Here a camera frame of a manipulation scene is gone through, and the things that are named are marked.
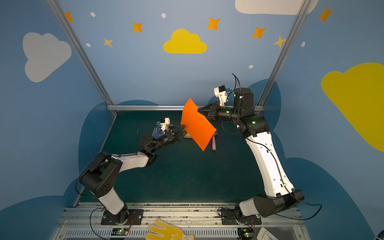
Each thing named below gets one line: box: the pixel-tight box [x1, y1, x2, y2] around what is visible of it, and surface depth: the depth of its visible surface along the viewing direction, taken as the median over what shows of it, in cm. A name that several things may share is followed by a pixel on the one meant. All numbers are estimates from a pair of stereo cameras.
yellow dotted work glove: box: [145, 218, 196, 240], surface depth 72 cm
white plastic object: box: [256, 227, 279, 240], surface depth 70 cm
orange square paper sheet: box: [181, 98, 217, 152], surface depth 61 cm
